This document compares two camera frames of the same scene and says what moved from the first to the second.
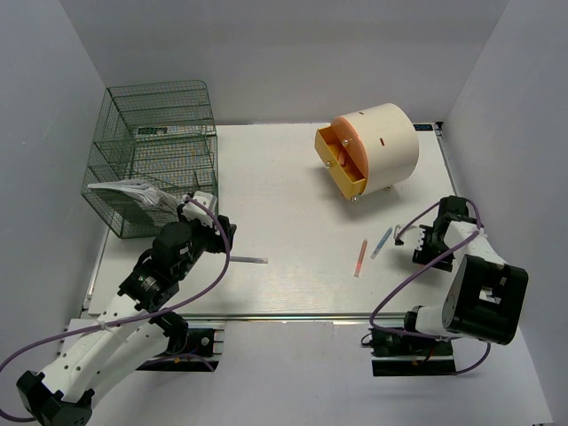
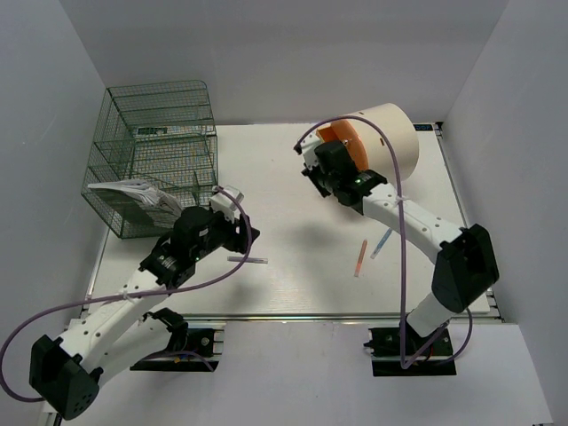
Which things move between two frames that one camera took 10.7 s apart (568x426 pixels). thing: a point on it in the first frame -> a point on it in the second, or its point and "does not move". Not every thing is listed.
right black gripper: x=425 y=256 -> x=313 y=175
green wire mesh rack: x=163 y=135 does not move
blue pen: x=381 y=245 does not move
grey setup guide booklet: x=143 y=192 does not move
